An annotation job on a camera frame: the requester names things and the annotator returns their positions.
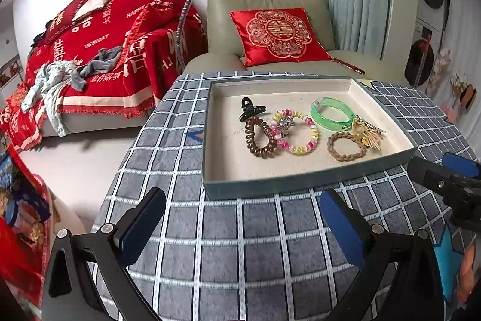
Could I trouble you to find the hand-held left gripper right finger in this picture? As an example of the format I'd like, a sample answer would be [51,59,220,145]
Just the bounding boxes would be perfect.
[319,187,455,321]

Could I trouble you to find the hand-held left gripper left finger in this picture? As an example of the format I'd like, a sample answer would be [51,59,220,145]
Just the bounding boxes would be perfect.
[41,187,168,321]

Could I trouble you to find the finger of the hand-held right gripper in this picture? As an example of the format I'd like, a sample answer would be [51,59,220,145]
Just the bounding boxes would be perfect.
[442,153,481,179]
[408,156,481,196]

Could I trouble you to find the yellow tassel charm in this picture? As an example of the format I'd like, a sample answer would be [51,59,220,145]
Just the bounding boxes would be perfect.
[351,116,386,150]

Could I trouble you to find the brown braided hair tie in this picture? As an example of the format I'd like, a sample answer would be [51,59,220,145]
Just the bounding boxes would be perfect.
[327,132,367,162]

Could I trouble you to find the grey cream-lined tray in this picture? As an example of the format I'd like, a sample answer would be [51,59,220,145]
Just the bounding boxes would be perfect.
[202,76,418,200]

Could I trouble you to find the brown spiral hair tie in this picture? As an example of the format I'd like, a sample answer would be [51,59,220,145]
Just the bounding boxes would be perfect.
[245,117,277,155]

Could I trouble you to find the person's right hand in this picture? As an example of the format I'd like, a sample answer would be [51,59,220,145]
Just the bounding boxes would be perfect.
[459,242,481,308]

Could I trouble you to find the blue star paper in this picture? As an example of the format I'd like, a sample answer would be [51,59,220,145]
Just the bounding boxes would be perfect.
[432,223,467,303]

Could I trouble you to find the brown table ornament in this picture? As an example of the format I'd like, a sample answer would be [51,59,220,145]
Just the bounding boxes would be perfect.
[449,75,478,111]

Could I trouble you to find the pink flower decoration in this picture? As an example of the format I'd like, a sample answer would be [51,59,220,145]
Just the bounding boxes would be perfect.
[430,48,452,88]

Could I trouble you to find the green translucent bangle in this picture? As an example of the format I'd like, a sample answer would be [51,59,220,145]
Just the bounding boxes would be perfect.
[310,96,356,131]

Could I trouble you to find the cream sofa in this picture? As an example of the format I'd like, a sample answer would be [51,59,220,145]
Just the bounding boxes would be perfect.
[38,103,156,137]

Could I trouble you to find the silver hair clip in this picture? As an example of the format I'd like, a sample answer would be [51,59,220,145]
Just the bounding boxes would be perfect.
[276,116,296,137]

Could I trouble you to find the red gift boxes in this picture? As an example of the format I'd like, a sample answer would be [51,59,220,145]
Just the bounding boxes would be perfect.
[0,156,57,310]

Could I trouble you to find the red envelope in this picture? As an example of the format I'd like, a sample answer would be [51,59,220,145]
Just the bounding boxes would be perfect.
[332,57,366,75]

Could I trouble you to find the black hair claw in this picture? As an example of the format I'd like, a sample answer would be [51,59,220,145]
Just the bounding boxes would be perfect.
[237,96,264,122]

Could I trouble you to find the grey crumpled clothes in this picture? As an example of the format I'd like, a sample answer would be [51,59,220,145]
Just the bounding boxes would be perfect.
[73,46,124,92]

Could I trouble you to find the light crumpled clothes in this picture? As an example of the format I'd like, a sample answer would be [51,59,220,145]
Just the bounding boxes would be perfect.
[20,61,76,137]

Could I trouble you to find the red blanket covered sofa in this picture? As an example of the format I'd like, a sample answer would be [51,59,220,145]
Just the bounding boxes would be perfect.
[0,0,208,152]

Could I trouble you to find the red embroidered cushion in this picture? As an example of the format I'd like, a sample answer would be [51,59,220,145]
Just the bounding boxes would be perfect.
[229,7,335,68]

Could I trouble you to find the red sofa pillow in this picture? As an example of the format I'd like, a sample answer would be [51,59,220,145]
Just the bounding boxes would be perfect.
[45,0,93,43]

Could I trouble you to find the photo print pillow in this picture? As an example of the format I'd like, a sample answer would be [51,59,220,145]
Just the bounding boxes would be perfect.
[73,0,121,23]

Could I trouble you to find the yellow pink spiral hair tie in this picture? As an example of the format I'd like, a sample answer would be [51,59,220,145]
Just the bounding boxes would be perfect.
[271,108,319,156]

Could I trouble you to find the black red wall poster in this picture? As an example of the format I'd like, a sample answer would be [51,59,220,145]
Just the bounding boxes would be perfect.
[406,26,438,86]

